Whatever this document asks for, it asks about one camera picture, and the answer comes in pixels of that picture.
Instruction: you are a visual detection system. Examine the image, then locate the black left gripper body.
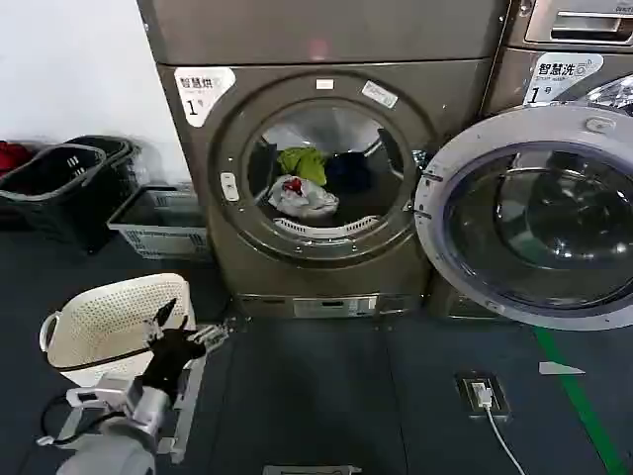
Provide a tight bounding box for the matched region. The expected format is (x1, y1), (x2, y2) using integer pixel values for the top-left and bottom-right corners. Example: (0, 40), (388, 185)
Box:
(140, 327), (208, 403)

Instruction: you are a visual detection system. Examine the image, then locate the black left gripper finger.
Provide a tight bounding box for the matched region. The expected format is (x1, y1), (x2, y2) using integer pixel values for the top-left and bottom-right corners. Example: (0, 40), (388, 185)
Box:
(142, 297), (178, 345)
(189, 321), (233, 354)

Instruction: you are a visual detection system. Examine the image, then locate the white perforated laundry basket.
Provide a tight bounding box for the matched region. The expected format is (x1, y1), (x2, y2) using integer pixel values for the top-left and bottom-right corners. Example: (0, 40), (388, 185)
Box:
(39, 272), (198, 388)

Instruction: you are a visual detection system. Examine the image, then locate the grey slotted plastic crate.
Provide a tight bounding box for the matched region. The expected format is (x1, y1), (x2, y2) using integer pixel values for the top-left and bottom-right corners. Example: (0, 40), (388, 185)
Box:
(107, 184), (215, 262)

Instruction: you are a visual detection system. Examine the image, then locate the black plastic basket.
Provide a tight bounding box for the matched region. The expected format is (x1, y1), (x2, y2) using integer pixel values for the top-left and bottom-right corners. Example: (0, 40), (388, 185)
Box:
(0, 144), (109, 254)
(63, 135), (141, 209)

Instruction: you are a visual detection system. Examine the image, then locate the white garment with red print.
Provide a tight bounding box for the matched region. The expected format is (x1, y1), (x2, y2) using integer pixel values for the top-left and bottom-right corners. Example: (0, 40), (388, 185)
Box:
(267, 173), (340, 219)

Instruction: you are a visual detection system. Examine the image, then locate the green garment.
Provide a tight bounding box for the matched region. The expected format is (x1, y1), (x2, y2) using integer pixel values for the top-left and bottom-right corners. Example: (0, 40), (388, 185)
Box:
(276, 145), (328, 186)

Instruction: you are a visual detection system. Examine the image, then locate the grey dryer with open drum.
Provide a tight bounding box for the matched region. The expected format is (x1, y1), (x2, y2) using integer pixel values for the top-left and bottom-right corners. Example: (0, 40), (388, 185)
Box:
(136, 0), (511, 321)

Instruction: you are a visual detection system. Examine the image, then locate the red cloth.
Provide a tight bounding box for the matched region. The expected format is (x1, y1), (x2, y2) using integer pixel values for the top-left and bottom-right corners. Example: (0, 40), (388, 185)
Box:
(0, 140), (33, 179)

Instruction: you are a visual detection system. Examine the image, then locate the dark blue garment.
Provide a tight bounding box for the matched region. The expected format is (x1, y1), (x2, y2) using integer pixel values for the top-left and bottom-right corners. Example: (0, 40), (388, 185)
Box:
(323, 151), (373, 195)

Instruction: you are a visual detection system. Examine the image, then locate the metal floor socket box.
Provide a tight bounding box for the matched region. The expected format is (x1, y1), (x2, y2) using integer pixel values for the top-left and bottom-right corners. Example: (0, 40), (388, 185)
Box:
(454, 370), (511, 421)

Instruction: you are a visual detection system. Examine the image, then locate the round glass dryer door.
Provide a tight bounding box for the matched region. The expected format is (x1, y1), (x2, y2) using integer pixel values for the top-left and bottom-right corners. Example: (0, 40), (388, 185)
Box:
(413, 102), (633, 332)

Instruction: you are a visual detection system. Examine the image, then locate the grey washing machine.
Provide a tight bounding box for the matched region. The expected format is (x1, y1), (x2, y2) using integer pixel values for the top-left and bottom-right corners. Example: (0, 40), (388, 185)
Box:
(487, 0), (633, 321)

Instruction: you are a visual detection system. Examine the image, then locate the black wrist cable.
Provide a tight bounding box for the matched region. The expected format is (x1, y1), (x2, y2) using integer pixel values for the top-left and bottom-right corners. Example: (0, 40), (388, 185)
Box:
(36, 394), (103, 447)

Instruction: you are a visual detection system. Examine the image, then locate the white plug with cable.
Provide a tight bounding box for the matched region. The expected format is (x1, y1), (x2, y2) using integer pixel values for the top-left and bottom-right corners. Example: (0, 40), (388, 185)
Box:
(469, 379), (527, 475)

